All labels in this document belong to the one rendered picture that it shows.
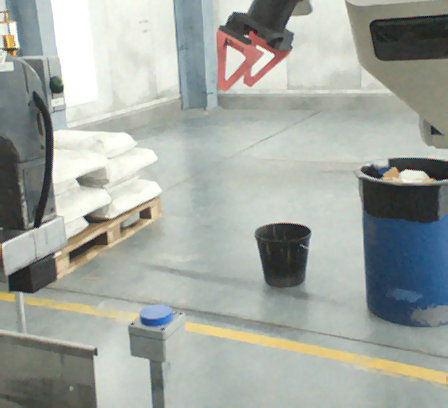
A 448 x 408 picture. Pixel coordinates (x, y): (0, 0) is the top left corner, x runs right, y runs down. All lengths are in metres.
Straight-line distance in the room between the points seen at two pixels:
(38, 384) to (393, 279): 1.87
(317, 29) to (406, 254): 6.38
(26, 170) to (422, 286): 2.24
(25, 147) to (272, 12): 0.44
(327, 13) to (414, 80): 7.97
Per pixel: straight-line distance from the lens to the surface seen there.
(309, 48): 9.18
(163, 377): 1.32
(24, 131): 1.09
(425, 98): 1.16
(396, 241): 3.00
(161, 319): 1.25
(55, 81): 1.13
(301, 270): 3.48
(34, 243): 1.13
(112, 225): 4.22
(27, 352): 1.55
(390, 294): 3.11
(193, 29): 9.58
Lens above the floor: 1.39
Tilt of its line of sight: 13 degrees down
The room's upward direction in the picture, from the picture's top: 3 degrees counter-clockwise
